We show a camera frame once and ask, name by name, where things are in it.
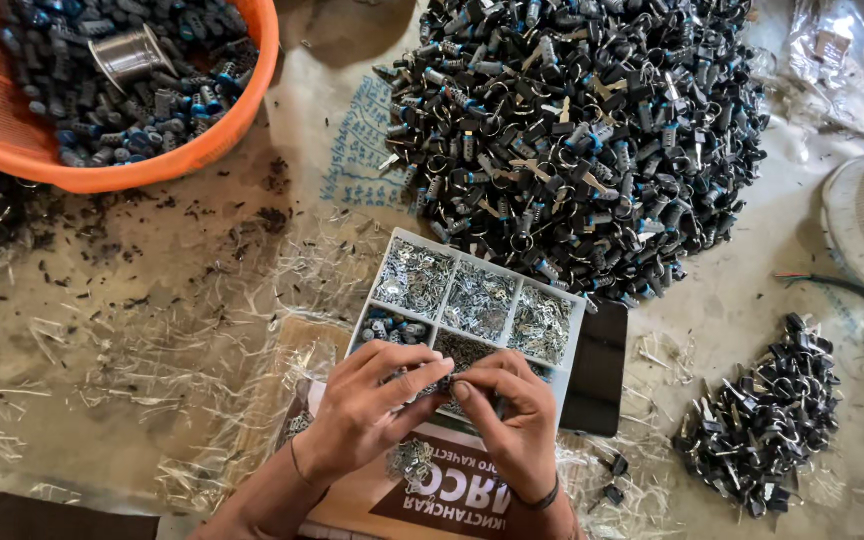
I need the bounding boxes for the small pile of metal plates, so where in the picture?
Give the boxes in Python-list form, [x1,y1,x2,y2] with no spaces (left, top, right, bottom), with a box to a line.
[387,439,437,489]

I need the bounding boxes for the person's right hand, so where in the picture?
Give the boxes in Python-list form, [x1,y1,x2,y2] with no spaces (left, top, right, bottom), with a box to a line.
[451,350,559,510]

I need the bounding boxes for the person's left hand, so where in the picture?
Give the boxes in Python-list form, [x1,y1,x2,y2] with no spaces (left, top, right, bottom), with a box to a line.
[293,342,456,489]

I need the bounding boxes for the heap of tiny dark springs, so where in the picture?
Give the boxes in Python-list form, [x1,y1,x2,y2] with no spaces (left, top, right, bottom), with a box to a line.
[415,331,504,420]

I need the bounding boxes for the orange plastic basket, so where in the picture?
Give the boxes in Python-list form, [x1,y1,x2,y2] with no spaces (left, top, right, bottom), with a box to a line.
[0,0,281,195]

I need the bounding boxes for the black wrist band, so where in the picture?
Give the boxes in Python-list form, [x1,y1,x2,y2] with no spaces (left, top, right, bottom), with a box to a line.
[510,474,561,513]

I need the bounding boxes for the large heap of keyed locks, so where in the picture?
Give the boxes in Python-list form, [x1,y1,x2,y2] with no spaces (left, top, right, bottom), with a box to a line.
[373,0,772,312]

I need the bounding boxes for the few blue black cylinders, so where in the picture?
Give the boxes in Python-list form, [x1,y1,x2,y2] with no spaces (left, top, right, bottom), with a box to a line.
[359,309,433,348]

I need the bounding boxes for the black phone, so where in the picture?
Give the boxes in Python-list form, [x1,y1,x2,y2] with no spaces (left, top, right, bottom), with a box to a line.
[559,300,630,439]

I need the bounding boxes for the crumpled clear plastic bags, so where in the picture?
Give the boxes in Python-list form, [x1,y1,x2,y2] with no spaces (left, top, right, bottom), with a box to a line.
[747,0,864,155]

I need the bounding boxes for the metal wire spool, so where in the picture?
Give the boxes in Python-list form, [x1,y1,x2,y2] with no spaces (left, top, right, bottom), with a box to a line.
[87,24,178,95]

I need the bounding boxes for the dark cable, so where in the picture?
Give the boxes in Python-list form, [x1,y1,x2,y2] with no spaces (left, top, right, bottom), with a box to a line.
[773,271,864,325]

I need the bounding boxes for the person's dark clothing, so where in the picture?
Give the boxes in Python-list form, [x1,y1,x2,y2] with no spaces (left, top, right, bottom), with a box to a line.
[0,485,161,540]

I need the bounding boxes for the thin black wrist thread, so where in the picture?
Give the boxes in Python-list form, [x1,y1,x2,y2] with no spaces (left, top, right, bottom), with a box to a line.
[289,438,330,496]

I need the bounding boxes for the white compartment tray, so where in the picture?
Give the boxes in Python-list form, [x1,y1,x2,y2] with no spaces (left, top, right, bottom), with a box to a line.
[345,227,589,429]

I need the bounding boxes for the heap of blue black cylinders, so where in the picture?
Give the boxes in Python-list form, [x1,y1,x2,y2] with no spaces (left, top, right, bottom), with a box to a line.
[0,0,261,169]

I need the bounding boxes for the small heap of black keys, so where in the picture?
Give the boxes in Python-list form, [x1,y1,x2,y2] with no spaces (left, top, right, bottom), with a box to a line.
[672,312,842,520]

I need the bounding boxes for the cardboard box with brown print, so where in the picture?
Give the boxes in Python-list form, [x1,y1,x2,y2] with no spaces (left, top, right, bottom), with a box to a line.
[237,315,591,540]

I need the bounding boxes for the heap of silver metal plates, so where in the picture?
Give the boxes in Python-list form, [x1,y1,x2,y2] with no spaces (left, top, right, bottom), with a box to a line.
[507,285,576,366]
[441,261,519,343]
[372,238,457,320]

